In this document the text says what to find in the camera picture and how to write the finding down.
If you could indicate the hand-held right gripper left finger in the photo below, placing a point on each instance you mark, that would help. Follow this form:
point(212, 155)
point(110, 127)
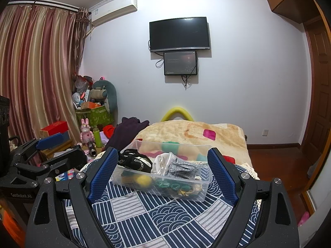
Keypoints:
point(100, 175)

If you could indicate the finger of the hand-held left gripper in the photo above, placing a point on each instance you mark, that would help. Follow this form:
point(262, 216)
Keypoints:
point(50, 140)
point(67, 160)

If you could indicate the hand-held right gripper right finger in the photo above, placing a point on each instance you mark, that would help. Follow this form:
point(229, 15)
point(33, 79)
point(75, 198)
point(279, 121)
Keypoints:
point(222, 175)

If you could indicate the green cloth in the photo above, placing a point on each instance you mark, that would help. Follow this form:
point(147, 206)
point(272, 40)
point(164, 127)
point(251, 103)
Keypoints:
point(126, 174)

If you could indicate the clear plastic storage bin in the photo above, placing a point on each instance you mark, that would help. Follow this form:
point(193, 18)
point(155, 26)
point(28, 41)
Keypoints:
point(186, 190)

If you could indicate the grey patterned cloth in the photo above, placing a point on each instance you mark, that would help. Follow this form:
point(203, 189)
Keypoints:
point(182, 168)

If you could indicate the yellow plush ball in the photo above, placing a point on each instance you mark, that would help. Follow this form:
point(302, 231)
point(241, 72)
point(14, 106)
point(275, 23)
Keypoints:
point(143, 180)

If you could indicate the green knit glove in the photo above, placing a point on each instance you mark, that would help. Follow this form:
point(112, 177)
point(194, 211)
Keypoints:
point(166, 184)

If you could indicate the red box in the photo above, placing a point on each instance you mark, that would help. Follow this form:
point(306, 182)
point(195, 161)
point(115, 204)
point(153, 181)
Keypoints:
point(54, 128)

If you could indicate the colourful printed papers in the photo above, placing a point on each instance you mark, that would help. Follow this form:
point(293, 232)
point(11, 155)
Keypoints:
point(65, 175)

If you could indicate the black flashlight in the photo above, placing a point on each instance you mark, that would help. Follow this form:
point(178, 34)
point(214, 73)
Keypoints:
point(91, 147)

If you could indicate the cream lace cloth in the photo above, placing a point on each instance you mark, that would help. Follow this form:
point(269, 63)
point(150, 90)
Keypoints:
point(250, 171)

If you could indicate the pink bunny toy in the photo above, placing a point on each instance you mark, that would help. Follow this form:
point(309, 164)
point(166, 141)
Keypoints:
point(87, 133)

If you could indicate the green bottle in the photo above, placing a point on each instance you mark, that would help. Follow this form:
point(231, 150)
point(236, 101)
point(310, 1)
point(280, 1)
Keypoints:
point(97, 138)

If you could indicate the red knit hat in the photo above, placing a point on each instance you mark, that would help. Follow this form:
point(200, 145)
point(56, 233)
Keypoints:
point(109, 131)

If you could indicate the dark purple garment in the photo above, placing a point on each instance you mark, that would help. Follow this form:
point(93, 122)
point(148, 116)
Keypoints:
point(126, 131)

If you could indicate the green fabric storage box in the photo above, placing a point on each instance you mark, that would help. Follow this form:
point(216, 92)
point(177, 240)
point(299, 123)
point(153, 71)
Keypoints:
point(97, 117)

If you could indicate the orange cardboard box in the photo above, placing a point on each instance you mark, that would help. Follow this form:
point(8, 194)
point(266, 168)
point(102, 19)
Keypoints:
point(91, 105)

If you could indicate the beige printed blanket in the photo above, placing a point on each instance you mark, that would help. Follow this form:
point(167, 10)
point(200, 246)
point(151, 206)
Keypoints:
point(181, 131)

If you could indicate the red plastic bag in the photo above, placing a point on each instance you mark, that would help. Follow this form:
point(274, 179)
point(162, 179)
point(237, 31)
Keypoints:
point(82, 82)

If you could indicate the striped red gold curtain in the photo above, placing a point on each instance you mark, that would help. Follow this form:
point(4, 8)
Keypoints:
point(41, 69)

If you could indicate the navy patterned cloth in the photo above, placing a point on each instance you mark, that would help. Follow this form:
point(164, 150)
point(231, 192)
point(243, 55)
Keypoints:
point(160, 219)

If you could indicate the grey plush toy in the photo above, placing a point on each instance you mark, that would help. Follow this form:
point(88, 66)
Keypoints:
point(110, 95)

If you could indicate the pink slipper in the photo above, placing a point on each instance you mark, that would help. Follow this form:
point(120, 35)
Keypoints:
point(303, 218)

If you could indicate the white door panel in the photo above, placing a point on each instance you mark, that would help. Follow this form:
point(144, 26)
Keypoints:
point(320, 183)

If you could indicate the small black monitor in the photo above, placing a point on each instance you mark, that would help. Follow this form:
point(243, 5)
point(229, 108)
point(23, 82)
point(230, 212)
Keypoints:
point(180, 63)

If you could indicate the brown wooden door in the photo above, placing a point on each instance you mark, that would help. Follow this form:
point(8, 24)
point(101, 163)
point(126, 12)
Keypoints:
point(318, 90)

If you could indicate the curtain rod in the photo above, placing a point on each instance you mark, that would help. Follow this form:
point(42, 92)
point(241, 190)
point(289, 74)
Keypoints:
point(46, 5)

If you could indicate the white air conditioner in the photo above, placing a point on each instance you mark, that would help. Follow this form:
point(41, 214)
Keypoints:
point(113, 9)

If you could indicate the white wall outlet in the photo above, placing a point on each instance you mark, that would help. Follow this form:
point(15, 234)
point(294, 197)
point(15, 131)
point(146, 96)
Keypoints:
point(265, 132)

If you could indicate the black wall television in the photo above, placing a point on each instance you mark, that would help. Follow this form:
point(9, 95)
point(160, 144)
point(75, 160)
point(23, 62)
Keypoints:
point(179, 34)

